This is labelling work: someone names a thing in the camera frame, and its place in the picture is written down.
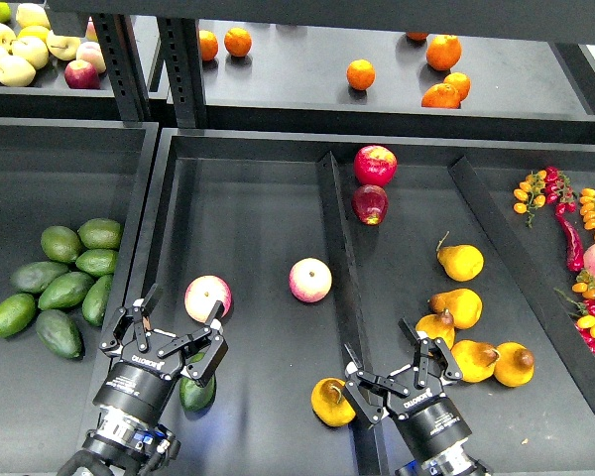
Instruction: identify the dark avocado bottom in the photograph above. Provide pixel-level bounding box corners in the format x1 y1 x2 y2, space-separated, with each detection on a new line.
35 309 82 359

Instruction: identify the orange cherry tomato vine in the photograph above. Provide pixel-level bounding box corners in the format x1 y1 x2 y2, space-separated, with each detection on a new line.
513 170 547 228

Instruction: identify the pink peach on shelf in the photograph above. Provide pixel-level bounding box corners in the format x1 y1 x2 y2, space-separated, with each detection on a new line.
75 41 106 74

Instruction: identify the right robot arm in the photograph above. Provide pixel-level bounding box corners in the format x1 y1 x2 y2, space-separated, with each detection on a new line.
342 320 492 475

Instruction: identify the black shelf post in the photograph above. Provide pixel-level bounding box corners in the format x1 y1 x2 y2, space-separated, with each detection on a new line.
157 17 208 129
91 13 152 122

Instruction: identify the red cherry tomato vine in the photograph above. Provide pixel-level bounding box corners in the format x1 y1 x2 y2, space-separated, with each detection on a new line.
544 167 576 215

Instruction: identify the green avocado top left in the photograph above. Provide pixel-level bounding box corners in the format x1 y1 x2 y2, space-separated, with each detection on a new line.
41 225 83 264

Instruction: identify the black upper left tray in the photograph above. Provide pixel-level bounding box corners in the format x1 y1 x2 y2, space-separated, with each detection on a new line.
0 13 163 123

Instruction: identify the yellow pear small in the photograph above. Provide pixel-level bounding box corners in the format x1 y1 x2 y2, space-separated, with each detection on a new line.
415 308 456 349

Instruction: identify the green avocado middle right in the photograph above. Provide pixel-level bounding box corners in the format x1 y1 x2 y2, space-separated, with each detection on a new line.
75 249 118 278

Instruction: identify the red chili pepper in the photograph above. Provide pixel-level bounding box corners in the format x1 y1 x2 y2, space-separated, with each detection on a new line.
554 202 584 272

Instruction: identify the black shelf post right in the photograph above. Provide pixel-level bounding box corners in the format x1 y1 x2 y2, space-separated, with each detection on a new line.
157 17 208 129

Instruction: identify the mixed tomato cluster lower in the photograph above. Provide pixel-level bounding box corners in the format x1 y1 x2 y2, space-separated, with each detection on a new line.
555 269 595 356

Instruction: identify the green avocado right lower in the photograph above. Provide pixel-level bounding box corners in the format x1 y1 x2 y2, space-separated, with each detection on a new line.
81 275 113 326

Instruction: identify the dark avocado left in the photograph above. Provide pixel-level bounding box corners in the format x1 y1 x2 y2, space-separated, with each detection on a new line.
10 261 69 295

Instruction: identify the black centre tray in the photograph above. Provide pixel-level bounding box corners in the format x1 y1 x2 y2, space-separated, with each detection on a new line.
127 130 595 475

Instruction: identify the bright green avocado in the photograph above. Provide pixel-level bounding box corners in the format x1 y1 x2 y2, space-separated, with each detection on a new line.
0 293 37 338

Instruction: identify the green avocado top right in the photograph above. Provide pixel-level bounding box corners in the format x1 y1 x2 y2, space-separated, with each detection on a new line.
77 218 123 250

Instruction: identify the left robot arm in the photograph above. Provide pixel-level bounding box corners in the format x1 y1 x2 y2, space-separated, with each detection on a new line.
58 285 228 475

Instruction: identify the yellow pear with stem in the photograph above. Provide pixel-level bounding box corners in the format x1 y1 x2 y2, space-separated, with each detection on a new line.
435 231 485 282

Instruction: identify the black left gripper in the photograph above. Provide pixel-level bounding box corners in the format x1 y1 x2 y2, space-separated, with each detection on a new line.
93 283 228 423

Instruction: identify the black shelf post left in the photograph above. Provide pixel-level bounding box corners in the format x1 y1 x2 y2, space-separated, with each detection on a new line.
91 13 152 122

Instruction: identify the pink apple centre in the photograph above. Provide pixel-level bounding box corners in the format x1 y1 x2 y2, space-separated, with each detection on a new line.
289 258 332 303

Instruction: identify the yellow pear lying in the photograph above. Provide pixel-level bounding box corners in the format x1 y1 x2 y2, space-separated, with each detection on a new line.
451 339 500 383

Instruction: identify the pink apple left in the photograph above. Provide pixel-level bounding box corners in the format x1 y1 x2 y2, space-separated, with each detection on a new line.
183 275 232 323

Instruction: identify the red apple on shelf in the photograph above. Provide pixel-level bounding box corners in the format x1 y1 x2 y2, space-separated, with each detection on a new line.
63 59 100 89

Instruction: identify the bright red apple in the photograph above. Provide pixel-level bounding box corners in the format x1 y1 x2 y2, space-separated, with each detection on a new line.
353 145 398 187

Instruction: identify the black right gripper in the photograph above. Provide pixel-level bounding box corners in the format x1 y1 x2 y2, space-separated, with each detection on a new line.
342 319 472 461

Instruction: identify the dark green avocado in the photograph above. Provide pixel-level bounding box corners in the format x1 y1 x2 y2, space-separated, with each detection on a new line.
178 375 216 413

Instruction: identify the pink apple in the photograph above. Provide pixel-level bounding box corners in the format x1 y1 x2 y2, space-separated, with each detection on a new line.
289 258 332 303
183 275 232 323

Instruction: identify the dark red apple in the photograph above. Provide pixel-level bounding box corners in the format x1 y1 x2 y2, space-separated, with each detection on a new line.
351 184 389 226

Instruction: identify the orange front right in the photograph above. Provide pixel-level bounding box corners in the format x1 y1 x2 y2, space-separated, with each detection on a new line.
421 82 461 109

